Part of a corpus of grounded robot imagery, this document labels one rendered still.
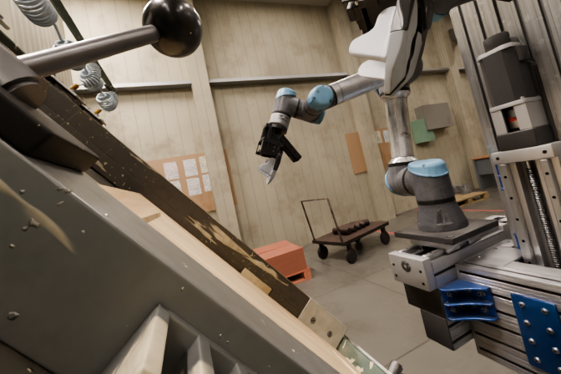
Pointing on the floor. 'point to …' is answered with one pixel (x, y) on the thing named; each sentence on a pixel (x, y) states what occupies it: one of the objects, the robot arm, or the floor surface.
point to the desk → (484, 171)
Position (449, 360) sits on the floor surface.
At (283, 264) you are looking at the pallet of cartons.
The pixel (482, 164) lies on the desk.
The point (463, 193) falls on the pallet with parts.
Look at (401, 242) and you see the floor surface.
